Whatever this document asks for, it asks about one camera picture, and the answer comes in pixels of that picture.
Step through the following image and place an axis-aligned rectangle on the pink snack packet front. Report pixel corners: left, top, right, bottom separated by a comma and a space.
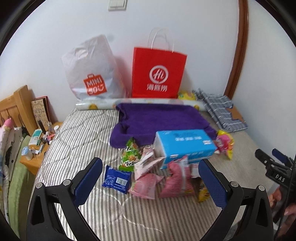
128, 173, 164, 199

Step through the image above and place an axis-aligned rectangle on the wooden headboard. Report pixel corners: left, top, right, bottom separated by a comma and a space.
0, 85, 38, 136

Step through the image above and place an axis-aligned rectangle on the person's right hand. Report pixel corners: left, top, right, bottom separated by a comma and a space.
268, 187, 295, 226

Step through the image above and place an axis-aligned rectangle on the green snack packet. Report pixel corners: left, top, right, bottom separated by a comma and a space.
119, 138, 142, 172

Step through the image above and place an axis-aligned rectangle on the rolled fruit print mat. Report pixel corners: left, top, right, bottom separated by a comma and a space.
76, 98, 206, 111

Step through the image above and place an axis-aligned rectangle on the brown door frame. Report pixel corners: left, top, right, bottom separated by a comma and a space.
224, 0, 249, 99

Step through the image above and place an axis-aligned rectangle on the grey checked folded fabric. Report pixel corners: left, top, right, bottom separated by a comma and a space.
193, 89, 248, 133

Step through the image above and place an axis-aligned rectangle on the red paper shopping bag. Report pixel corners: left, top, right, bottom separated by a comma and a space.
132, 28, 187, 98

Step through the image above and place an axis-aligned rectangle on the white wall switch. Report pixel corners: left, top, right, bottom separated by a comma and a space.
108, 0, 127, 11

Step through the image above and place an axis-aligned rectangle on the blue tissue pack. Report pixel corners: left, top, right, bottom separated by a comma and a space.
153, 130, 217, 169

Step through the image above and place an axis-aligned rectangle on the yellow bag by wall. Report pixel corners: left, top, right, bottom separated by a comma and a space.
178, 90, 197, 100

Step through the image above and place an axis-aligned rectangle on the striped bed mattress cover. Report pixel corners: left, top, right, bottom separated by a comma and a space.
35, 109, 273, 240

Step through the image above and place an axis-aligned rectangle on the pink white snack packet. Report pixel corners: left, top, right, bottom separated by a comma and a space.
133, 146, 164, 180

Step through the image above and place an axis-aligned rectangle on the green bed sheet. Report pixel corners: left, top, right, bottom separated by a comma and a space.
8, 136, 35, 240

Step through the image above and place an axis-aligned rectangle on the blue snack packet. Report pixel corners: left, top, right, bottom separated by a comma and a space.
102, 165, 132, 194

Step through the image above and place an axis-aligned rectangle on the purple towel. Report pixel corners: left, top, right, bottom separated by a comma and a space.
109, 103, 217, 149

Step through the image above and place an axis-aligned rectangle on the wooden bedside table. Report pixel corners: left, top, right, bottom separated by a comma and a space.
19, 121, 64, 176

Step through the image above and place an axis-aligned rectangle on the brown framed picture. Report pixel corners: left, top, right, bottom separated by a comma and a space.
31, 96, 51, 130

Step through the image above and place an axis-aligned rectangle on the pink dotted snack packet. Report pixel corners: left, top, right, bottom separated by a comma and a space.
159, 155, 195, 198

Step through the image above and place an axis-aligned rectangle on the pink yellow snack packet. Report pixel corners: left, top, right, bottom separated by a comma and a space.
214, 130, 234, 160

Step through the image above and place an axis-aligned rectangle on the white Miniso plastic bag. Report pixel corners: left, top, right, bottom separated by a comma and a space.
61, 35, 126, 100

